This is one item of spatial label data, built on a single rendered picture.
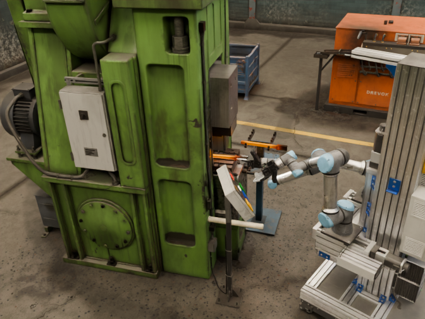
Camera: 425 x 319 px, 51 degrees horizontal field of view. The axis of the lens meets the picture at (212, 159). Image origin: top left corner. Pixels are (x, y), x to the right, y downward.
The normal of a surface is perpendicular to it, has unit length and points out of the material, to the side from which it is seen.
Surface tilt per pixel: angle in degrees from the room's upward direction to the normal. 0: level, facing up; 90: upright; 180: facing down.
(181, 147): 89
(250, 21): 90
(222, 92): 90
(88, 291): 0
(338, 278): 0
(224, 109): 90
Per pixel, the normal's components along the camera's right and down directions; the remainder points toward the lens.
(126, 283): -0.04, -0.86
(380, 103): -0.42, 0.47
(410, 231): -0.64, 0.41
